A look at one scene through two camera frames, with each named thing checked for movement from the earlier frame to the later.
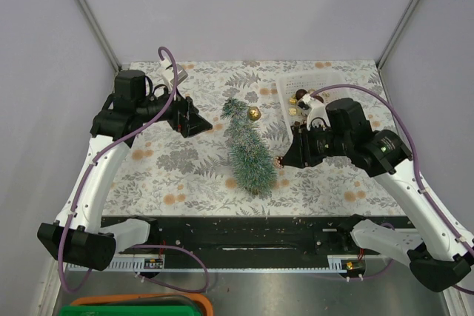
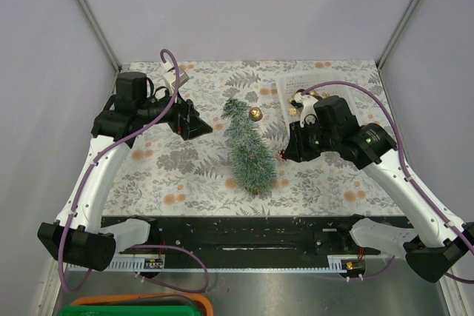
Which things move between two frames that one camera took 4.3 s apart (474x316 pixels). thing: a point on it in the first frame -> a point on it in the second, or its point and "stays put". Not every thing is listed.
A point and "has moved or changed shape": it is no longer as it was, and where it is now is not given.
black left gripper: [185, 117] stays put
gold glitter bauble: [254, 113] stays put
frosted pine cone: [276, 162] has moved or changed shape
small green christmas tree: [253, 168] stays put
